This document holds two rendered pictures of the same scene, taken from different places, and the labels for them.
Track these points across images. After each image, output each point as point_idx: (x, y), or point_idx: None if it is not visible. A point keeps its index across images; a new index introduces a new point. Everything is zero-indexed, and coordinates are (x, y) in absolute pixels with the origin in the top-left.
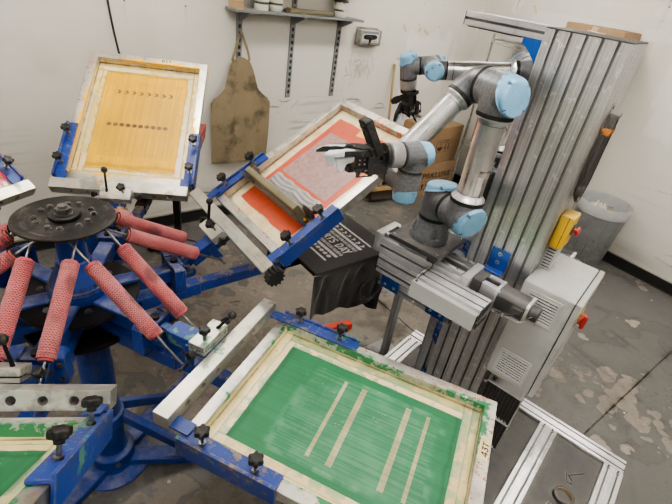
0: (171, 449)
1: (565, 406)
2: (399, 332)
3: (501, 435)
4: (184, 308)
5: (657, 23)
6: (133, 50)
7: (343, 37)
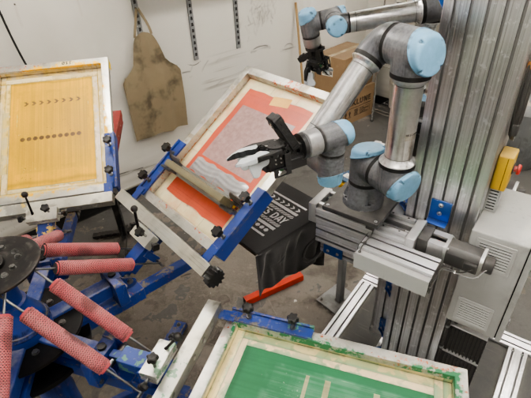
0: None
1: (529, 319)
2: (351, 274)
3: (472, 374)
4: (129, 331)
5: None
6: (35, 50)
7: None
